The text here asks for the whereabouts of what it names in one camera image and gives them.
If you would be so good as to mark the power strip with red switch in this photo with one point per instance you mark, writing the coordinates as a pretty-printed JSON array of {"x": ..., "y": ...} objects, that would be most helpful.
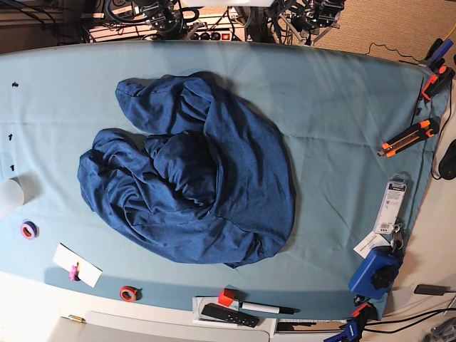
[{"x": 191, "y": 26}]

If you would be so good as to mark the orange black utility knife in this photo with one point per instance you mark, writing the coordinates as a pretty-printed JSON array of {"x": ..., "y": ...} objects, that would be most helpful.
[{"x": 416, "y": 133}]

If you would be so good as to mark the blister pack with tool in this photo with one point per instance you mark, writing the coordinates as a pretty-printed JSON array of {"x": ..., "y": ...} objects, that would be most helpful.
[{"x": 391, "y": 203}]

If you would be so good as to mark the translucent plastic cup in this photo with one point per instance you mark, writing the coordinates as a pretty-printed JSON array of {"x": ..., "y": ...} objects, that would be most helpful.
[{"x": 11, "y": 197}]

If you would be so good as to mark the light blue table cloth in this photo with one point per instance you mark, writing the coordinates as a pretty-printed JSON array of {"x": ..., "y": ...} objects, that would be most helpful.
[{"x": 334, "y": 110}]

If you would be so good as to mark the black remote control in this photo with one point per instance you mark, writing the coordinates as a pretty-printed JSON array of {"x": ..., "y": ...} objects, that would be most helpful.
[{"x": 230, "y": 316}]

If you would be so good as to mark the red cube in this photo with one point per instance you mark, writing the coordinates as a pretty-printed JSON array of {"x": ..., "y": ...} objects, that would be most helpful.
[{"x": 226, "y": 297}]

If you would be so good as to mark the black small device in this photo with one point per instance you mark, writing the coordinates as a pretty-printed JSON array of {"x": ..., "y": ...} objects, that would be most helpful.
[{"x": 430, "y": 290}]

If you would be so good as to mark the red tape roll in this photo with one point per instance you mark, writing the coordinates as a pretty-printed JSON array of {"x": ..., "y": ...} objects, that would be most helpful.
[{"x": 129, "y": 293}]

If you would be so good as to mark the orange clamp bottom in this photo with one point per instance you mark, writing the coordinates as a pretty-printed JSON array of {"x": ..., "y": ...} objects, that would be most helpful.
[{"x": 363, "y": 307}]

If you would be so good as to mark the orange black clamp right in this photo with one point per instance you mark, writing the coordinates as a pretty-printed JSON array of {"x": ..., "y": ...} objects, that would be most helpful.
[{"x": 441, "y": 78}]

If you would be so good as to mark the blue black clamp top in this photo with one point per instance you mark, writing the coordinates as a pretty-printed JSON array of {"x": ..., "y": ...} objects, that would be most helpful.
[{"x": 437, "y": 50}]

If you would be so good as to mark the blue clamp bottom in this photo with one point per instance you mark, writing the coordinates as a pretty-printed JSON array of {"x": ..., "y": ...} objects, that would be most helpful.
[{"x": 350, "y": 333}]

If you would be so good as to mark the white card with pink clip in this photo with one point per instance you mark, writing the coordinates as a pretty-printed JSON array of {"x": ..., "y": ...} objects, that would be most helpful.
[{"x": 77, "y": 267}]

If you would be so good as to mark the white paper card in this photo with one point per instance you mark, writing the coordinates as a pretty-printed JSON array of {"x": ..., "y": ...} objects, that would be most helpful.
[{"x": 372, "y": 240}]

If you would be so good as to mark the purple tape roll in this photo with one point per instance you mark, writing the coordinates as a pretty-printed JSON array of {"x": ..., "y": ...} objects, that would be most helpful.
[{"x": 29, "y": 230}]

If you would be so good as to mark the blue t-shirt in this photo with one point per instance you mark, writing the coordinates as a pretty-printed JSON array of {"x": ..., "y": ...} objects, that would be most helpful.
[{"x": 209, "y": 184}]

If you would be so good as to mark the black computer mouse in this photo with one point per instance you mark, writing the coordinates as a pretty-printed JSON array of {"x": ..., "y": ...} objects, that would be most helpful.
[{"x": 447, "y": 165}]

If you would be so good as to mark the white black marker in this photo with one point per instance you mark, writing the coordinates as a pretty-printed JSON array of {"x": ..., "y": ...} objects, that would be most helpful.
[{"x": 266, "y": 308}]

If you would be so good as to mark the blue box with black knob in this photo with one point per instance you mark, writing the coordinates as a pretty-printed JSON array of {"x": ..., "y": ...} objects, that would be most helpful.
[{"x": 376, "y": 273}]

